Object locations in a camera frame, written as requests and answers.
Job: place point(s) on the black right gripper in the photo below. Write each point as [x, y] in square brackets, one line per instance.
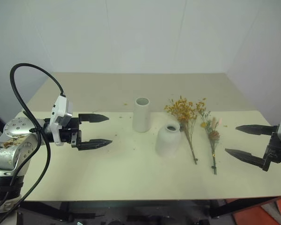
[275, 150]

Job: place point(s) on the tall white cylinder vase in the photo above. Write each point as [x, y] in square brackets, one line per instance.
[141, 114]

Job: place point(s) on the white jar-shaped vase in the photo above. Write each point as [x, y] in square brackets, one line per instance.
[168, 140]

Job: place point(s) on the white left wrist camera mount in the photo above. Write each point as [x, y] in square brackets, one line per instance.
[60, 114]

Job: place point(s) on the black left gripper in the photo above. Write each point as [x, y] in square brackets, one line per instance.
[69, 133]

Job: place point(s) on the black table frame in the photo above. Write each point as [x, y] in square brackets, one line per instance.
[140, 209]

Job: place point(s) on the orange dried flower bunch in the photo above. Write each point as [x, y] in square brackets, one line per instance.
[183, 114]

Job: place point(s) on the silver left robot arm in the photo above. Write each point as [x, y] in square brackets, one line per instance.
[12, 145]

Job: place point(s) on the mixed dried flower stem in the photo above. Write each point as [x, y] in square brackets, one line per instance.
[209, 131]

